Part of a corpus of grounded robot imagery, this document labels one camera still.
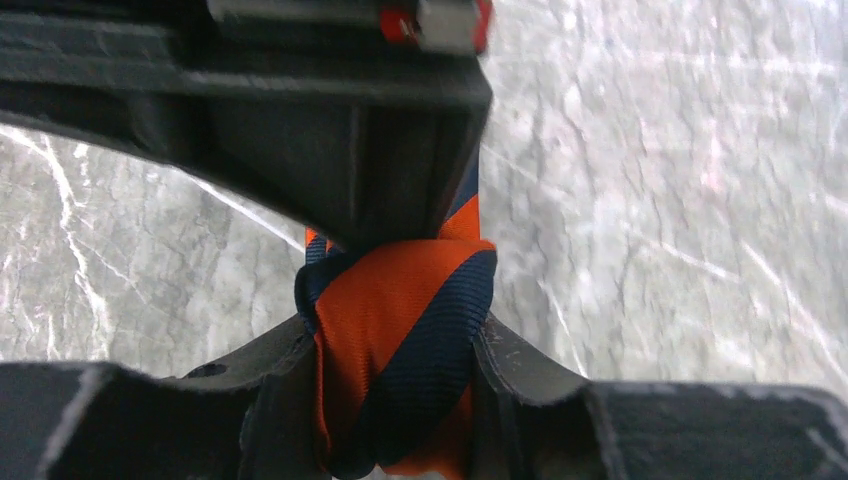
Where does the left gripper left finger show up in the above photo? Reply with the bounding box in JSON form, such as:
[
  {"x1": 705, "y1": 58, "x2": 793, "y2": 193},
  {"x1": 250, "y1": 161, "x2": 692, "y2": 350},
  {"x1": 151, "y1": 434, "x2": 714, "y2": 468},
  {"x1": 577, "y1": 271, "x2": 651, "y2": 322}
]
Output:
[{"x1": 1, "y1": 317, "x2": 323, "y2": 479}]

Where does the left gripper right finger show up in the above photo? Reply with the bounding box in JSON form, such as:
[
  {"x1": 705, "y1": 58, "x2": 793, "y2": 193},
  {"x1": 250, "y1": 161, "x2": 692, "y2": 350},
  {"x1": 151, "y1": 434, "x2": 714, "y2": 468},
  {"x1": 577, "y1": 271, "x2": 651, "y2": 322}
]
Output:
[{"x1": 470, "y1": 318, "x2": 847, "y2": 479}]

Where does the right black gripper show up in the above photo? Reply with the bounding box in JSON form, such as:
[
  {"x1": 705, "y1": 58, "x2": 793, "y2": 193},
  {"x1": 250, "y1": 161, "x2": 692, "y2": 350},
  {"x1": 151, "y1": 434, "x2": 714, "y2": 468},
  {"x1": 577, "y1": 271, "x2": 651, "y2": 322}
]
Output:
[{"x1": 1, "y1": 1, "x2": 492, "y2": 249}]

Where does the orange navy striped tie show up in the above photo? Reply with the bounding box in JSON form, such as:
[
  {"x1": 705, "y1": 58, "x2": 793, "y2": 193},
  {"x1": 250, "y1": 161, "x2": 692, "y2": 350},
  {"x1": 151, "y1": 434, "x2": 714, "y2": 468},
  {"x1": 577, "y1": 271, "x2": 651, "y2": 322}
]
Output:
[{"x1": 295, "y1": 164, "x2": 497, "y2": 479}]

